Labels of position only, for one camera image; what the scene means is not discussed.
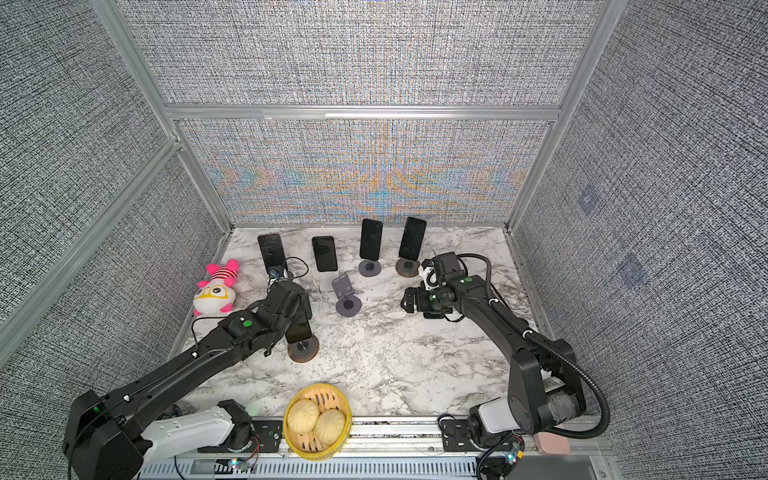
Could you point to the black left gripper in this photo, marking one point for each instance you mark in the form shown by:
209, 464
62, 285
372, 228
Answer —
305, 310

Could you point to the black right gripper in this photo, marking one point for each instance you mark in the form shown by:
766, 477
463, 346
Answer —
422, 301

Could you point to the black phone front wooden stand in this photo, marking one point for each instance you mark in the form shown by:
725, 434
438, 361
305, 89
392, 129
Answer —
298, 332

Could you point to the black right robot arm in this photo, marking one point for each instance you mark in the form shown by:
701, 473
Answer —
543, 390

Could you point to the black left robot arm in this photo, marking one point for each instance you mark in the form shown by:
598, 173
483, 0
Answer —
113, 436

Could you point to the back wooden base phone stand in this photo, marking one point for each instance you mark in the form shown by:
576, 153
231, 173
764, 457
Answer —
407, 268

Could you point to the wooden base phone stand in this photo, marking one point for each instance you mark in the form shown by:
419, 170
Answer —
407, 268
303, 351

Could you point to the white phone stand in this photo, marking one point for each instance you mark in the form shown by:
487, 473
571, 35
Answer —
326, 280

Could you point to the front wooden base phone stand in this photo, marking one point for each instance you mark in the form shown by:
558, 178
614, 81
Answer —
303, 351

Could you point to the purple round phone stand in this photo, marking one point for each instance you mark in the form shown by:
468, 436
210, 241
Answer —
348, 303

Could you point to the black phone on wooden stand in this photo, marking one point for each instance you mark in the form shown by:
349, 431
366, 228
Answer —
412, 238

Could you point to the grey round phone stand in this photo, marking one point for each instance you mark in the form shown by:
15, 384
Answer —
369, 268

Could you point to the black phone on grey stand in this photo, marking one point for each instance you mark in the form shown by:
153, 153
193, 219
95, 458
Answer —
371, 238

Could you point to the pink white plush toy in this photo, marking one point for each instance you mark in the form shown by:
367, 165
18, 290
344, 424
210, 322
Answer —
216, 295

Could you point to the left steamed bun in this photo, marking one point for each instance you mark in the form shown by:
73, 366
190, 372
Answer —
302, 416

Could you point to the steamed bun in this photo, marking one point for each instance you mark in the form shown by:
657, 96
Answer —
302, 416
329, 427

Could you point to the yellow bamboo steamer basket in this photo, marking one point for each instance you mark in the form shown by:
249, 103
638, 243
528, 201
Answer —
327, 397

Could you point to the right steamed bun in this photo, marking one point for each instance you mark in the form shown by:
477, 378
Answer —
329, 427

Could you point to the pink pad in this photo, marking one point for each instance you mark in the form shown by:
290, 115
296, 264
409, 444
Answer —
551, 444

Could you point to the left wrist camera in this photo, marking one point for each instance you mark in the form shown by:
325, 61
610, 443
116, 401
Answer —
279, 273

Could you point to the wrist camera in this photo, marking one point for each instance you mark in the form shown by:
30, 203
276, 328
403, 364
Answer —
279, 273
437, 271

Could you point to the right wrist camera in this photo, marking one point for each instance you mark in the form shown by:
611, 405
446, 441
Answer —
437, 271

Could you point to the aluminium front rail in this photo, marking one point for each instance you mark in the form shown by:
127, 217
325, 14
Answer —
388, 447

